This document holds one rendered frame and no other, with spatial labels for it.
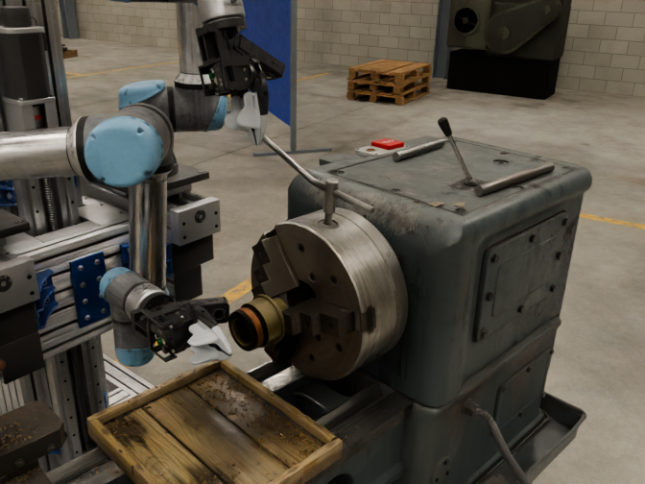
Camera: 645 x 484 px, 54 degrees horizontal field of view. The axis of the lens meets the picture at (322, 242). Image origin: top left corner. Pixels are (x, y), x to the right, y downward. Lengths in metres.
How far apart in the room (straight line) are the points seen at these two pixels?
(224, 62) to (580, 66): 10.23
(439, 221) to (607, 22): 9.98
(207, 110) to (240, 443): 0.84
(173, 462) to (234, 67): 0.68
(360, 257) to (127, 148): 0.44
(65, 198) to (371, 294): 0.87
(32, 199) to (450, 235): 0.97
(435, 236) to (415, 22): 10.83
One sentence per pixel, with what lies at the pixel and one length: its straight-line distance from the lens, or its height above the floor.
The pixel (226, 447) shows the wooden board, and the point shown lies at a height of 0.88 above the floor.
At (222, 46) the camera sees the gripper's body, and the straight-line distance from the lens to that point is 1.12.
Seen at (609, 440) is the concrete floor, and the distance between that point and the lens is 2.82.
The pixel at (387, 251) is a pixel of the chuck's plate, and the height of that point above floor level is 1.19.
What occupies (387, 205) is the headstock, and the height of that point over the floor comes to 1.24.
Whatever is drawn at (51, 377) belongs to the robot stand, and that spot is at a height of 0.65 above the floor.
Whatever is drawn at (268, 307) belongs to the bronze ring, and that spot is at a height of 1.12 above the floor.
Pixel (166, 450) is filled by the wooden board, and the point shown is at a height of 0.88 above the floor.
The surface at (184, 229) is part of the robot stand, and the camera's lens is 1.58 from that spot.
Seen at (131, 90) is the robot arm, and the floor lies 1.38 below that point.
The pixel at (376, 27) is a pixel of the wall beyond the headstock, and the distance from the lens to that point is 12.23.
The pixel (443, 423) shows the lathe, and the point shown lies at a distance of 1.39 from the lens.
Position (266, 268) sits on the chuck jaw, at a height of 1.16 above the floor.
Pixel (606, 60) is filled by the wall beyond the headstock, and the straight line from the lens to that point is 11.09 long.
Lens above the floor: 1.66
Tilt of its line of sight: 23 degrees down
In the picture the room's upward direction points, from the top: 1 degrees clockwise
